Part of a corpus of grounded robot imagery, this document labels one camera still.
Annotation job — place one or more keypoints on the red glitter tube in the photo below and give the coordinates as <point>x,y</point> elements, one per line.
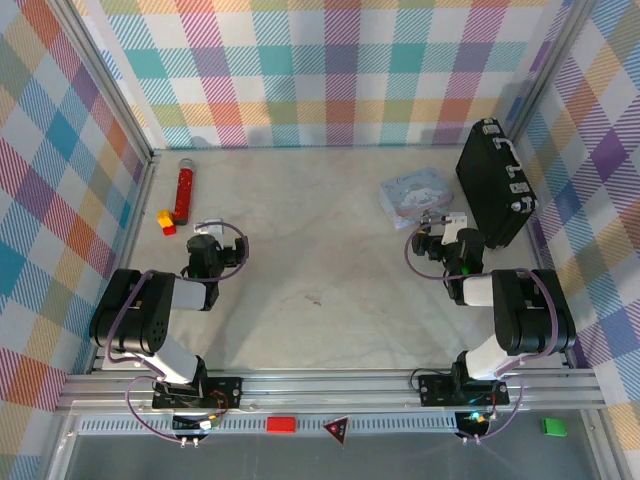
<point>184,192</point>

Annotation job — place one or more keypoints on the aluminium frame rail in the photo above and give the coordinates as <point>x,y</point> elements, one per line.
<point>325,390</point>

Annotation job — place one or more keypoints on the yellow and red toy block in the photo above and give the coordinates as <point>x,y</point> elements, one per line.
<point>166,222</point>

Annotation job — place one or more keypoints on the red black triangle sign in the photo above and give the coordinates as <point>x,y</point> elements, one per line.
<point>336,429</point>

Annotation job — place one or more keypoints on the green block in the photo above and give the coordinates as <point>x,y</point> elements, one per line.
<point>554,427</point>

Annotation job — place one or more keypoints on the black briefcase with metal latches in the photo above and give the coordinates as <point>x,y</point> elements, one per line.
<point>485,190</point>

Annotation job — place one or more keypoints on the red rectangular block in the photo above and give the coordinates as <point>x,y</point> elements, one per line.
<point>281,424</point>

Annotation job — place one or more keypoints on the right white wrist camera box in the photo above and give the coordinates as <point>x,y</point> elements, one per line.
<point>454,225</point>

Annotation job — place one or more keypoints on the small black circuit board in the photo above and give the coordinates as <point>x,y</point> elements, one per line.
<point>475,422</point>
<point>192,424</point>

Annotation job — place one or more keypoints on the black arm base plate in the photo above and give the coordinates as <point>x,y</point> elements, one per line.
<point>435,390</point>
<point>227,392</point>

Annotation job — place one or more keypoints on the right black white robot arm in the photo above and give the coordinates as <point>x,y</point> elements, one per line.
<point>530,310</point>

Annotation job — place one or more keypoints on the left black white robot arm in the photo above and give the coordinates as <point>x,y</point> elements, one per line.
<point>150,320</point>

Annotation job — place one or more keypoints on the aluminium corner post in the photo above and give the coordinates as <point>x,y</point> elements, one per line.
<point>100,75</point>
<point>545,75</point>

